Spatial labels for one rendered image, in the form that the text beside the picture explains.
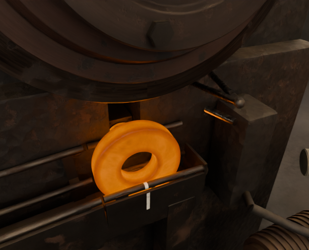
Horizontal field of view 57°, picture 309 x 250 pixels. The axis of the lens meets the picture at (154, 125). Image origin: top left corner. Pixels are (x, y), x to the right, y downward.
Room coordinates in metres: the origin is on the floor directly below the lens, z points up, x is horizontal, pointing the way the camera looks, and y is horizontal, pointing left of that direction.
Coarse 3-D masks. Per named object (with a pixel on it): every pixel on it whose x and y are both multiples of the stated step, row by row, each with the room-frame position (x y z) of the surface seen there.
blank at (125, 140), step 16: (128, 128) 0.38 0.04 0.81; (144, 128) 0.38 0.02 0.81; (160, 128) 0.39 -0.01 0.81; (112, 144) 0.36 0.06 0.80; (128, 144) 0.37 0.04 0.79; (144, 144) 0.38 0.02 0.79; (160, 144) 0.39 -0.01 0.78; (176, 144) 0.40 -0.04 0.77; (96, 160) 0.35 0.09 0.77; (112, 160) 0.36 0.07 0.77; (160, 160) 0.39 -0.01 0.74; (176, 160) 0.40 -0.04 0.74; (96, 176) 0.35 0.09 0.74; (112, 176) 0.35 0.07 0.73; (128, 176) 0.38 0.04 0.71; (144, 176) 0.38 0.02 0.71; (160, 176) 0.39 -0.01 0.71; (112, 192) 0.35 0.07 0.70
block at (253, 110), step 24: (240, 96) 0.53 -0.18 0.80; (216, 120) 0.51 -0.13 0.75; (240, 120) 0.45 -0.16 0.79; (264, 120) 0.45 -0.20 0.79; (216, 144) 0.50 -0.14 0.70; (240, 144) 0.44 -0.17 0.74; (264, 144) 0.46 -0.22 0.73; (216, 168) 0.49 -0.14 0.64; (240, 168) 0.44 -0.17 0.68; (216, 192) 0.47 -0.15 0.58; (240, 192) 0.44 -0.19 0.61
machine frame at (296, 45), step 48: (288, 0) 0.67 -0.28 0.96; (240, 48) 0.62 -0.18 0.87; (288, 48) 0.62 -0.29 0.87; (0, 96) 0.37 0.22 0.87; (48, 96) 0.39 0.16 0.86; (192, 96) 0.50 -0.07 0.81; (288, 96) 0.62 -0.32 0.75; (0, 144) 0.35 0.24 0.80; (48, 144) 0.38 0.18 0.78; (192, 144) 0.51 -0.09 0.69; (0, 192) 0.34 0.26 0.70; (144, 240) 0.46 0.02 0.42; (192, 240) 0.52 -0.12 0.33; (240, 240) 0.61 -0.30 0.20
